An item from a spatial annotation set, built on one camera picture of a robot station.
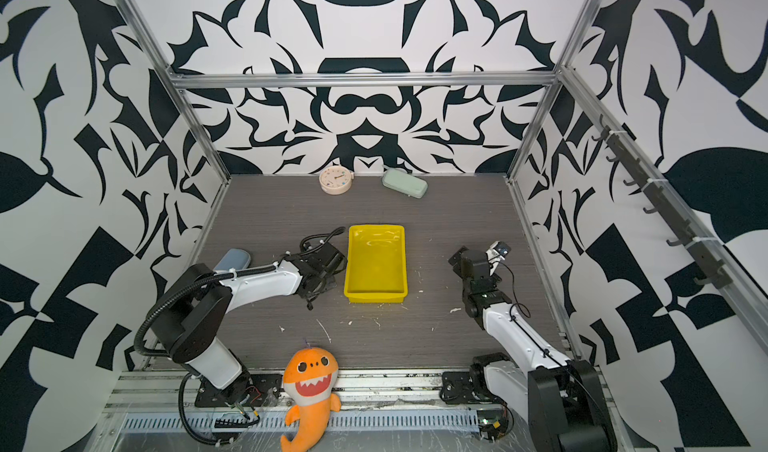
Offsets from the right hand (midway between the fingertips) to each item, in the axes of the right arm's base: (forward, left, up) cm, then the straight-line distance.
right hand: (472, 255), depth 87 cm
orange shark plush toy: (-30, +43, -1) cm, 52 cm away
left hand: (-3, +43, -7) cm, 43 cm away
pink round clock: (+37, +44, -6) cm, 58 cm away
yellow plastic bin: (+1, +28, -10) cm, 30 cm away
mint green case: (+36, +17, -7) cm, 40 cm away
